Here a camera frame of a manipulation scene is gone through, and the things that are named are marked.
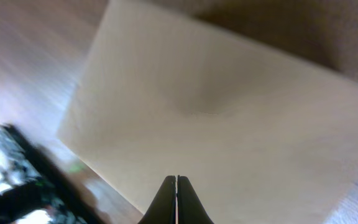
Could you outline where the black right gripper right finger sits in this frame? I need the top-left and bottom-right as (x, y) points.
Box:
(177, 175), (213, 224)

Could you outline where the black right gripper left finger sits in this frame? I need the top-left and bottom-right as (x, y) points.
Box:
(138, 175), (176, 224)

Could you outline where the brown cardboard box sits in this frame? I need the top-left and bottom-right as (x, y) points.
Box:
(57, 1), (358, 223)

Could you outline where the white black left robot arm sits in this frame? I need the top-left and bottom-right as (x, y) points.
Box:
(0, 125), (102, 223)

